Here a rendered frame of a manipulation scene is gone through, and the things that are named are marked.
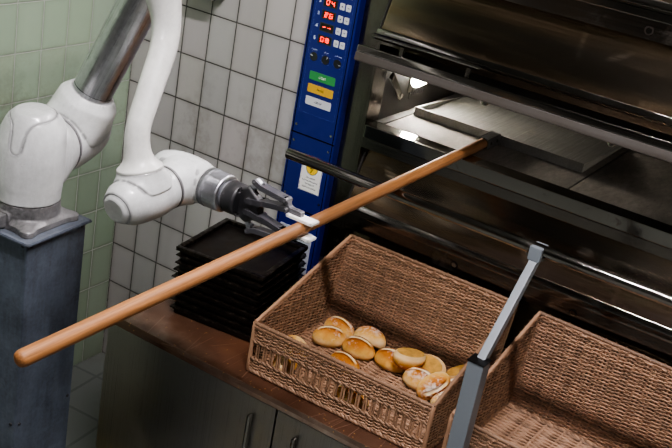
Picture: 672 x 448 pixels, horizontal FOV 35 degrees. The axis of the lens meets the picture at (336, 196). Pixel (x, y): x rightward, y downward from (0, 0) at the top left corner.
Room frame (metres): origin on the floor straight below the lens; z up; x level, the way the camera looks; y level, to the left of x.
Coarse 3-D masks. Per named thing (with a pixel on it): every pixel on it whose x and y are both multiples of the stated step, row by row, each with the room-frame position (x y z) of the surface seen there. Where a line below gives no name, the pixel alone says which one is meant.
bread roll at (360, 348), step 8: (352, 336) 2.65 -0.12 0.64; (360, 336) 2.65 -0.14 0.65; (344, 344) 2.64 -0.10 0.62; (352, 344) 2.63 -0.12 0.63; (360, 344) 2.62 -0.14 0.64; (368, 344) 2.63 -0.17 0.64; (352, 352) 2.61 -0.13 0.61; (360, 352) 2.61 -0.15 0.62; (368, 352) 2.61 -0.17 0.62; (368, 360) 2.62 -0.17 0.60
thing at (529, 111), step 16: (384, 64) 2.75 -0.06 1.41; (432, 80) 2.68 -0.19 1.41; (448, 80) 2.67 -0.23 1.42; (480, 96) 2.62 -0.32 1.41; (496, 96) 2.60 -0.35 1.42; (528, 112) 2.55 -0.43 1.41; (544, 112) 2.53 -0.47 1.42; (576, 128) 2.49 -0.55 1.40; (592, 128) 2.47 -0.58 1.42; (624, 144) 2.43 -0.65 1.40; (640, 144) 2.42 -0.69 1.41
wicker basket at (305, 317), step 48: (336, 288) 2.84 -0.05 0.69; (432, 288) 2.73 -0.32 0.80; (480, 288) 2.68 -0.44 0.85; (288, 336) 2.42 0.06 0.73; (432, 336) 2.68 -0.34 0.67; (480, 336) 2.63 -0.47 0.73; (288, 384) 2.41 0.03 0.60; (336, 384) 2.35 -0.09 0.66; (384, 384) 2.28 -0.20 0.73; (384, 432) 2.27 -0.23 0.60; (432, 432) 2.24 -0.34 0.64
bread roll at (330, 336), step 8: (320, 328) 2.67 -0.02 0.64; (328, 328) 2.67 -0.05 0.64; (336, 328) 2.68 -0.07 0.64; (312, 336) 2.67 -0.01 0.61; (320, 336) 2.65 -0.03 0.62; (328, 336) 2.65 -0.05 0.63; (336, 336) 2.66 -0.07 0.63; (344, 336) 2.67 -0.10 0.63; (320, 344) 2.65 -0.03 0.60; (328, 344) 2.64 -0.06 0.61; (336, 344) 2.65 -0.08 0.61
